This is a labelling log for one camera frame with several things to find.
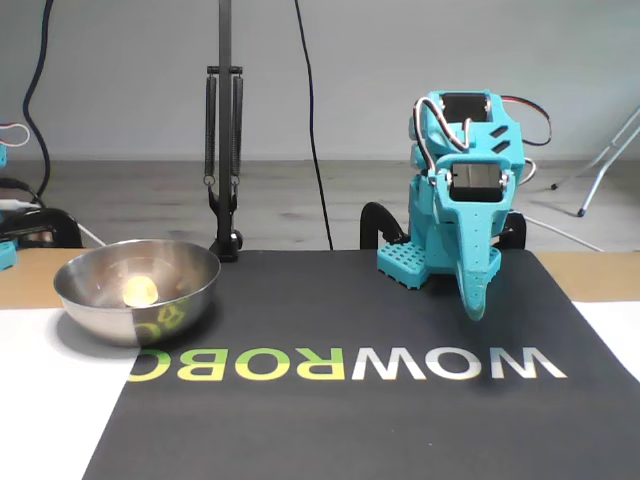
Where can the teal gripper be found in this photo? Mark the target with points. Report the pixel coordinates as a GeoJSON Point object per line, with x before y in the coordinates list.
{"type": "Point", "coordinates": [467, 222]}

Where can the tan cork ball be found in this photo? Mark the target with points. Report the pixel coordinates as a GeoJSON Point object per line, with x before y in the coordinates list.
{"type": "Point", "coordinates": [140, 291]}

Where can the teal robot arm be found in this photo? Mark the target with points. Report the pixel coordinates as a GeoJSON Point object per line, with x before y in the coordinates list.
{"type": "Point", "coordinates": [425, 240]}

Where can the metal bowl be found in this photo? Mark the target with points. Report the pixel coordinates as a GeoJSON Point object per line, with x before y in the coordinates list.
{"type": "Point", "coordinates": [100, 320]}

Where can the white metal stand legs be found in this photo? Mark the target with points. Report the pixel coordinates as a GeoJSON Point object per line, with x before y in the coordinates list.
{"type": "Point", "coordinates": [592, 187]}

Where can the black printed mat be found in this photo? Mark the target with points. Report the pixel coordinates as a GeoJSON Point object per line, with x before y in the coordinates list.
{"type": "Point", "coordinates": [350, 440]}

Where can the black coil spring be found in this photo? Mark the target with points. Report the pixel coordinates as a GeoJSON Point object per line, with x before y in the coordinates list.
{"type": "Point", "coordinates": [211, 125]}
{"type": "Point", "coordinates": [237, 125]}

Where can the black camera stand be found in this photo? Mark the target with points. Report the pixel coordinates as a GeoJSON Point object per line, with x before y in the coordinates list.
{"type": "Point", "coordinates": [225, 50]}

